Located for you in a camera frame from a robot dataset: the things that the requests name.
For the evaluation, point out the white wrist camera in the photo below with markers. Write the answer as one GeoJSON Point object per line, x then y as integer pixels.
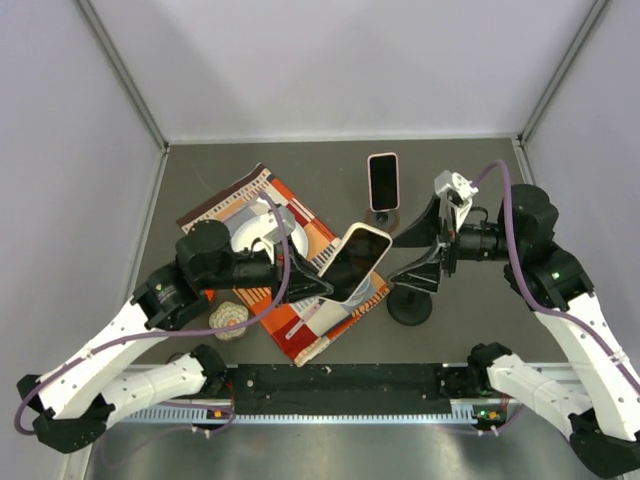
{"type": "Point", "coordinates": [262, 233]}
{"type": "Point", "coordinates": [455, 187]}

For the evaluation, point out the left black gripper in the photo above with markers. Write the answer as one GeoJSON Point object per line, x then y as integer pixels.
{"type": "Point", "coordinates": [304, 278]}

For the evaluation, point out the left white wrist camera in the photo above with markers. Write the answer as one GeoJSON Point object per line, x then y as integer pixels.
{"type": "Point", "coordinates": [262, 233]}

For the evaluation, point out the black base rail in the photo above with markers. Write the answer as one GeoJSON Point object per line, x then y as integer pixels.
{"type": "Point", "coordinates": [345, 389]}

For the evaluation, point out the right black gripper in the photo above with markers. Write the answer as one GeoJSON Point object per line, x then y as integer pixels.
{"type": "Point", "coordinates": [425, 273]}

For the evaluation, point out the light blue mug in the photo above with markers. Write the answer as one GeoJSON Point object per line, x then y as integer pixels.
{"type": "Point", "coordinates": [362, 294]}

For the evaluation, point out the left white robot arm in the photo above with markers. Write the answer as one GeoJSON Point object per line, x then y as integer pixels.
{"type": "Point", "coordinates": [79, 401]}

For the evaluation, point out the black round base clamp stand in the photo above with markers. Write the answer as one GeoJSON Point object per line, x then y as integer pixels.
{"type": "Point", "coordinates": [409, 307]}

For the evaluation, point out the crocheted pastel coaster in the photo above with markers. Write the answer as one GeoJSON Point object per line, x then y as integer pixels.
{"type": "Point", "coordinates": [229, 314]}

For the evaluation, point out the orange patterned cloth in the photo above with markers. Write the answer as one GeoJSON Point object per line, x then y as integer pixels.
{"type": "Point", "coordinates": [304, 329]}

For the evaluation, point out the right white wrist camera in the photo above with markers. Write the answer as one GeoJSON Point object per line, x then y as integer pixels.
{"type": "Point", "coordinates": [455, 187]}

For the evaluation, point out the pink case smartphone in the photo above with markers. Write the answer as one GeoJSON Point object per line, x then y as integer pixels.
{"type": "Point", "coordinates": [383, 182]}

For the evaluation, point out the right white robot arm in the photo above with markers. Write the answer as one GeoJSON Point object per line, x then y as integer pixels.
{"type": "Point", "coordinates": [601, 421]}

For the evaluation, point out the grey phone stand wooden base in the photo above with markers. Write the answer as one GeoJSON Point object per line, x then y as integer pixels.
{"type": "Point", "coordinates": [387, 221]}

